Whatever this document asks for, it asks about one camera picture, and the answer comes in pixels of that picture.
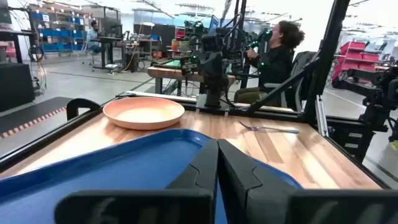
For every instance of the distant seated person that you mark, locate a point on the distant seated person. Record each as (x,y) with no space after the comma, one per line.
(92,37)

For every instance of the blue plastic tray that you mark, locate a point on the blue plastic tray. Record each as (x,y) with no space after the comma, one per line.
(124,168)

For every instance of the red shelving unit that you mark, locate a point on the red shelving unit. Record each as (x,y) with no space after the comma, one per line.
(354,57)

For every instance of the black cabinet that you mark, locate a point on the black cabinet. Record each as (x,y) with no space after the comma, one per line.
(15,85)

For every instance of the orange round plate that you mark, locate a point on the orange round plate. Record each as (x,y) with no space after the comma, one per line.
(143,113)

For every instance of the wooden background table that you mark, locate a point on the wooden background table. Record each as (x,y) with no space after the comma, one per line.
(168,73)

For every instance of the shelf with blue bins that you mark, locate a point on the shelf with blue bins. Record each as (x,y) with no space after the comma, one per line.
(57,32)

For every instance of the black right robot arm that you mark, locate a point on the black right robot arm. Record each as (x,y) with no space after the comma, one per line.
(214,93)

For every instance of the black aluminium table frame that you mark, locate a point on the black aluminium table frame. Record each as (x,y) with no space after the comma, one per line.
(326,46)

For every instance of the black mat hazard stripes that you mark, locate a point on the black mat hazard stripes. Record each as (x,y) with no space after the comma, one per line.
(34,113)

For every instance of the black office chair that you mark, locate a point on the black office chair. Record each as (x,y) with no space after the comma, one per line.
(303,62)

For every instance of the black standing desk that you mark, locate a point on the black standing desk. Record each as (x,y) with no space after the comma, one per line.
(107,46)

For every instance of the black background robot arm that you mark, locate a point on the black background robot arm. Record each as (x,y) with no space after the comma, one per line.
(373,102)

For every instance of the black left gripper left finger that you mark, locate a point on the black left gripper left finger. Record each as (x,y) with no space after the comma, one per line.
(186,205)

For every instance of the black table clamp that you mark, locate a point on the black table clamp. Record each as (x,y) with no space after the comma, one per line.
(81,104)

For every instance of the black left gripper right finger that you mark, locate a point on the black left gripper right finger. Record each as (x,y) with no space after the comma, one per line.
(255,202)

